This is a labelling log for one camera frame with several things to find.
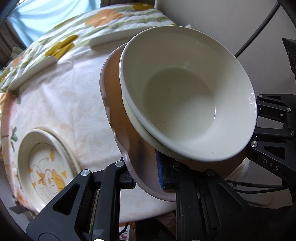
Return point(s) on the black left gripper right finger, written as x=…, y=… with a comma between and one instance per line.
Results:
x=207, y=207

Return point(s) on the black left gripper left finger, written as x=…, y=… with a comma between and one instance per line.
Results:
x=86, y=209

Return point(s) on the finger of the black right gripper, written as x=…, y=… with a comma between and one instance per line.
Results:
x=275, y=104
x=274, y=132

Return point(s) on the duck pattern plate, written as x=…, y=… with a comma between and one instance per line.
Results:
x=45, y=166

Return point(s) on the pink handled baking dish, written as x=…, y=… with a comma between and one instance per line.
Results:
x=140, y=156

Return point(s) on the small white ribbed bowl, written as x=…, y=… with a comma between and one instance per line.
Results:
x=189, y=92

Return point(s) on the cream ceramic bowl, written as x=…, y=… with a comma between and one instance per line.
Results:
x=146, y=135

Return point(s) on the white floral tablecloth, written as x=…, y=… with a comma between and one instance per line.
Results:
x=66, y=98

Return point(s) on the floral striped quilt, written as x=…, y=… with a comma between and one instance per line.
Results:
x=87, y=30

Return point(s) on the brown curtain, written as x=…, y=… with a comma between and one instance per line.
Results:
x=9, y=40

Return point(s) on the light blue window cloth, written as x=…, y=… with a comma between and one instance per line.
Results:
x=32, y=19

